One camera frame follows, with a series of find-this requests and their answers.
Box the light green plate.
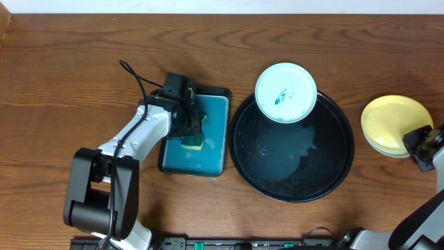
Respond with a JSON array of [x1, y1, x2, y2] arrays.
[[364, 135, 409, 158], [255, 62, 318, 124]]

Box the green and yellow sponge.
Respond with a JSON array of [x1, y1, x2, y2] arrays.
[[180, 132, 205, 151]]

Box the yellow plate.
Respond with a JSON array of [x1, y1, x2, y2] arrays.
[[361, 95, 433, 151]]

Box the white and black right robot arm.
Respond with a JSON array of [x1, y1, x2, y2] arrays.
[[336, 126, 443, 250]]

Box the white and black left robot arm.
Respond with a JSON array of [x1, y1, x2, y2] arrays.
[[63, 97, 203, 249]]

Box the black rectangular tray with blue water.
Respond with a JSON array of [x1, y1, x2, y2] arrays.
[[157, 89, 230, 177]]

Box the round black tray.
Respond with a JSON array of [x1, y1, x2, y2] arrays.
[[228, 92, 355, 203]]

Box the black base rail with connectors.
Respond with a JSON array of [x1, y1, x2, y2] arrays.
[[69, 227, 355, 250]]

